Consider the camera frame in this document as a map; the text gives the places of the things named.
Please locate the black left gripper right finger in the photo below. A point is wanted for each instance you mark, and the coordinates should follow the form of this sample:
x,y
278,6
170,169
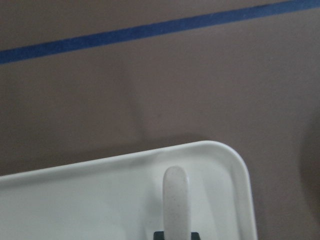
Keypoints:
x,y
195,236

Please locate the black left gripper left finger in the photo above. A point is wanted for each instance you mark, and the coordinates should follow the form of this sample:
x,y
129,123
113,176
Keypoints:
x,y
158,235

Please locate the white ceramic spoon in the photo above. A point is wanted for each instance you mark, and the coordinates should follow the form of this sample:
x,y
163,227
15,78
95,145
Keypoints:
x,y
176,204

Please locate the cream bear print tray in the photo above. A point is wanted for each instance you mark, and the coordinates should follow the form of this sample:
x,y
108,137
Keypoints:
x,y
121,197

